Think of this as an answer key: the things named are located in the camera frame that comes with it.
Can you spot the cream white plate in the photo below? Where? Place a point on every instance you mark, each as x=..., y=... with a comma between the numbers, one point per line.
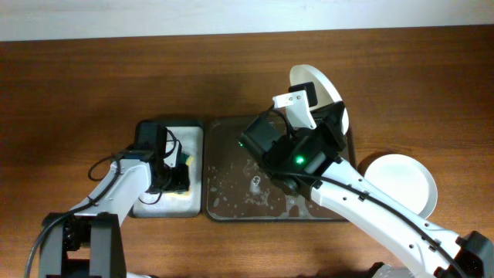
x=326, y=92

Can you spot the brown wet tray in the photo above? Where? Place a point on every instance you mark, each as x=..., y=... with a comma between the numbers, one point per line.
x=235, y=190

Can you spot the small metal tray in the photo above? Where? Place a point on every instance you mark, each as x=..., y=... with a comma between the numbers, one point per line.
x=163, y=205

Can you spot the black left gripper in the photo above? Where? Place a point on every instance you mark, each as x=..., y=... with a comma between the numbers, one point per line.
x=179, y=179

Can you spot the yellow green sponge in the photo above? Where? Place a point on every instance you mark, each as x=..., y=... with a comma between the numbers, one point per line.
x=179, y=168

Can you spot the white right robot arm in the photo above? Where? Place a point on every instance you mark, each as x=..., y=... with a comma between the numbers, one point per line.
x=426, y=249

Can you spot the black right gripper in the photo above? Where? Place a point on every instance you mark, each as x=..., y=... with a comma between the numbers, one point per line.
x=334, y=126

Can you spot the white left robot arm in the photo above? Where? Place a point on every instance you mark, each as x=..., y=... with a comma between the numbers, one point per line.
x=86, y=240

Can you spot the grey-green plate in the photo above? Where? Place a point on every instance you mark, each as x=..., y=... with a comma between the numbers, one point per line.
x=406, y=180

